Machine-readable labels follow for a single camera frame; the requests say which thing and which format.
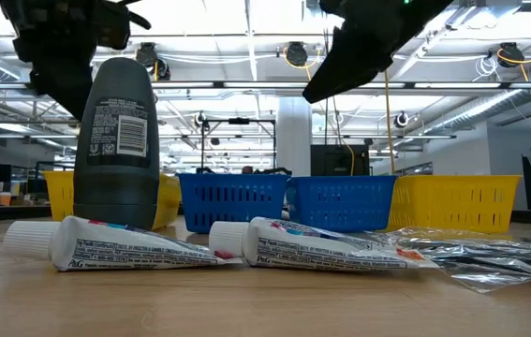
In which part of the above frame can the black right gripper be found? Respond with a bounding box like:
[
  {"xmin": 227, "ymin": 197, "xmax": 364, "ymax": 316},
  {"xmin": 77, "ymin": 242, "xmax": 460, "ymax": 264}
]
[{"xmin": 302, "ymin": 0, "xmax": 453, "ymax": 105}]

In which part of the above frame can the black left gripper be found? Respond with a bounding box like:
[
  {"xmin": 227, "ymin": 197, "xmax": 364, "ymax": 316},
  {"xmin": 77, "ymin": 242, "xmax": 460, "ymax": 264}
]
[{"xmin": 0, "ymin": 0, "xmax": 152, "ymax": 121}]

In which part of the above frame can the grey travel deodorant stick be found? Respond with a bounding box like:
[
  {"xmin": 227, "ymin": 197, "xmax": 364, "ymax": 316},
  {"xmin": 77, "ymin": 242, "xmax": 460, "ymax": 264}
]
[{"xmin": 72, "ymin": 57, "xmax": 161, "ymax": 231}]

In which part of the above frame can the blue plastic basket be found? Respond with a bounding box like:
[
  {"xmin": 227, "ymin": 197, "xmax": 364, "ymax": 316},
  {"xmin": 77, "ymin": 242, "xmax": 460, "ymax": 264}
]
[
  {"xmin": 286, "ymin": 175, "xmax": 398, "ymax": 234},
  {"xmin": 176, "ymin": 172, "xmax": 292, "ymax": 234}
]

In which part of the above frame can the yellow plastic basket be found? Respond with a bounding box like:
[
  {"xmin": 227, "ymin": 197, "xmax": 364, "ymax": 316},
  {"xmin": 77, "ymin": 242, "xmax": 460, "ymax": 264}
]
[
  {"xmin": 42, "ymin": 170, "xmax": 183, "ymax": 231},
  {"xmin": 386, "ymin": 174, "xmax": 523, "ymax": 234}
]

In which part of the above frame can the white travel toothpaste tube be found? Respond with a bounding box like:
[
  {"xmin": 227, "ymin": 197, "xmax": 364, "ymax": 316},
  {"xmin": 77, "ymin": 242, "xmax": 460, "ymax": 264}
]
[
  {"xmin": 3, "ymin": 214, "xmax": 243, "ymax": 272},
  {"xmin": 208, "ymin": 216, "xmax": 440, "ymax": 272}
]

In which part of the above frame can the clear bag with black item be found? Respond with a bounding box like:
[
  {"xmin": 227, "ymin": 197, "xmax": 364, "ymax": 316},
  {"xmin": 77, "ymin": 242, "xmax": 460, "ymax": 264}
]
[{"xmin": 362, "ymin": 227, "xmax": 531, "ymax": 295}]

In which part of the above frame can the white building column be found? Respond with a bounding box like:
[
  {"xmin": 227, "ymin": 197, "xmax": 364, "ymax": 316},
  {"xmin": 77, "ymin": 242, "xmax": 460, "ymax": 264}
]
[{"xmin": 276, "ymin": 95, "xmax": 313, "ymax": 178}]

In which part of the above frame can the black square panel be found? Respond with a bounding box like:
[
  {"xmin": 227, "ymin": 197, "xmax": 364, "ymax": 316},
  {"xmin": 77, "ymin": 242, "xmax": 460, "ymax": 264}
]
[{"xmin": 310, "ymin": 143, "xmax": 370, "ymax": 177}]

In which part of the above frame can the yellow hanging cable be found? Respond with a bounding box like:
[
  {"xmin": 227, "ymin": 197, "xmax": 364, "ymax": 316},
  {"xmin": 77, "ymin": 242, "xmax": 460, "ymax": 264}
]
[{"xmin": 383, "ymin": 69, "xmax": 396, "ymax": 177}]

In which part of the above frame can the black metal stand frame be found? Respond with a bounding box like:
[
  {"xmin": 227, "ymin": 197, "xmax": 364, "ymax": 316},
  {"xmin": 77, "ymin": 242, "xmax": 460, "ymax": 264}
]
[{"xmin": 200, "ymin": 117, "xmax": 278, "ymax": 175}]

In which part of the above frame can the black metal table frame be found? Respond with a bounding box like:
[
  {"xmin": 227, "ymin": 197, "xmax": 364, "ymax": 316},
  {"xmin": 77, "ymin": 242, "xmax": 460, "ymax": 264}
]
[{"xmin": 0, "ymin": 205, "xmax": 531, "ymax": 227}]

